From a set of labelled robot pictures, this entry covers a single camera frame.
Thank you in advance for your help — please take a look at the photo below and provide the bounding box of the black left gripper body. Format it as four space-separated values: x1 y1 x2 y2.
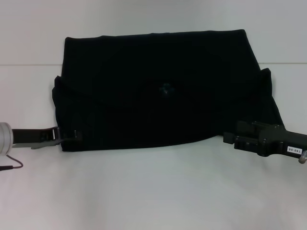
12 128 65 150

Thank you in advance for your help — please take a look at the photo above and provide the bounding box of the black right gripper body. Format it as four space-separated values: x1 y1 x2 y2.
258 124 307 158

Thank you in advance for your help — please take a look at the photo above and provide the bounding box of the black shirt with FREE print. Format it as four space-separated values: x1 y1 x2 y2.
51 29 287 152

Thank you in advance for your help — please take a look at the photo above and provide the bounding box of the dark red left gripper cable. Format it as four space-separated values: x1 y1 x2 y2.
0 154 24 171

